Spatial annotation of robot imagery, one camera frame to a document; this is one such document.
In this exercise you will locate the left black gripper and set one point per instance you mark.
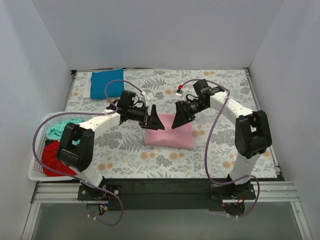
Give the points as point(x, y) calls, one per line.
point(149, 117)

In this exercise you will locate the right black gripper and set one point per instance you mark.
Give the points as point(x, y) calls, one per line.
point(185, 113)

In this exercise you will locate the pink t shirt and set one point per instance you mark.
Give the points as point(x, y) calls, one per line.
point(180, 137)

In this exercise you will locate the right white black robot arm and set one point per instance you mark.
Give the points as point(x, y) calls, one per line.
point(252, 134)

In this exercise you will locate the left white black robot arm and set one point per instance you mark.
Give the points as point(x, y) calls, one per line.
point(76, 146)

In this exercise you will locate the folded blue t shirt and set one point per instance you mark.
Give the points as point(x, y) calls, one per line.
point(99, 81)

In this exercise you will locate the teal t shirt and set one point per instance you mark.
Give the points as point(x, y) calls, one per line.
point(55, 132)

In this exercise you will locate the red t shirt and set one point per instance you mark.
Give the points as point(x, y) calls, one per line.
point(49, 159)

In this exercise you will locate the white plastic laundry basket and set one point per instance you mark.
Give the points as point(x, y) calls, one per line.
point(36, 170)

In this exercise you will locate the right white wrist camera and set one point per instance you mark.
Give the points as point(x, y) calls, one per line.
point(179, 92)

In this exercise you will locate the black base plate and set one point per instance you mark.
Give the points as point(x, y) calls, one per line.
point(174, 193)

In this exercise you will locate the aluminium frame rail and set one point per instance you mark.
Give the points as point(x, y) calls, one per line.
point(55, 193)

